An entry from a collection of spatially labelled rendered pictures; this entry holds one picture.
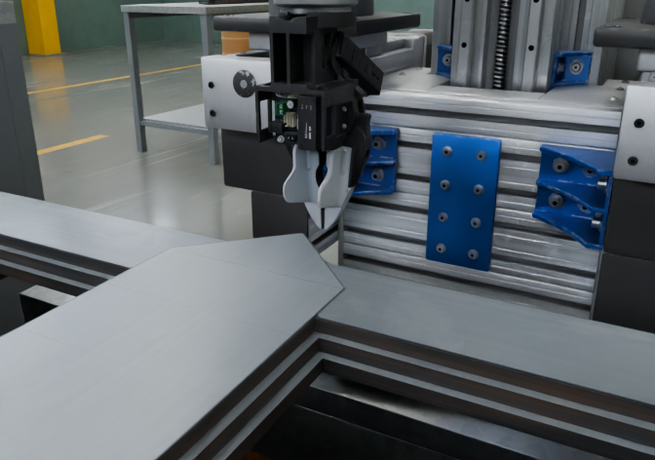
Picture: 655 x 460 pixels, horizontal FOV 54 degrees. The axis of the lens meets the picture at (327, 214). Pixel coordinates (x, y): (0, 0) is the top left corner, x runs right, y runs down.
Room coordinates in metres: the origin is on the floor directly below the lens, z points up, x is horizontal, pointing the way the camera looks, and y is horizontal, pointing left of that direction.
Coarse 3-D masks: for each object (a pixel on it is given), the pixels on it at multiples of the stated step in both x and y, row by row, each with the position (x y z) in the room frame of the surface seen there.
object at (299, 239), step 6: (288, 234) 0.58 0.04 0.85; (294, 234) 0.58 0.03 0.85; (300, 234) 0.58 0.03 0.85; (270, 240) 0.56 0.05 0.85; (276, 240) 0.56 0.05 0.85; (282, 240) 0.56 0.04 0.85; (288, 240) 0.56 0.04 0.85; (294, 240) 0.56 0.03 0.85; (300, 240) 0.56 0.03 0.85; (306, 240) 0.56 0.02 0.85; (300, 246) 0.55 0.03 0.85; (306, 246) 0.55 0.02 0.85; (312, 246) 0.55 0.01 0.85
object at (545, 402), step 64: (0, 256) 0.57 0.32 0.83; (64, 256) 0.54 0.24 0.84; (320, 320) 0.41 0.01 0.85; (256, 384) 0.35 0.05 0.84; (384, 384) 0.37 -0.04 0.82; (448, 384) 0.36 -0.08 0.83; (512, 384) 0.35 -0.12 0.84; (192, 448) 0.29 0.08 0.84; (576, 448) 0.31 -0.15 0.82; (640, 448) 0.30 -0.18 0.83
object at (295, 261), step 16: (240, 240) 0.56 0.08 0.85; (256, 240) 0.56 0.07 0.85; (208, 256) 0.52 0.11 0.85; (224, 256) 0.52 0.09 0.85; (240, 256) 0.52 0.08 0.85; (256, 256) 0.52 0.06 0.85; (272, 256) 0.52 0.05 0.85; (288, 256) 0.52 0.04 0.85; (304, 256) 0.52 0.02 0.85; (320, 256) 0.52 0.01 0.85; (288, 272) 0.49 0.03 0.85; (304, 272) 0.49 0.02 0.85; (320, 272) 0.49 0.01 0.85
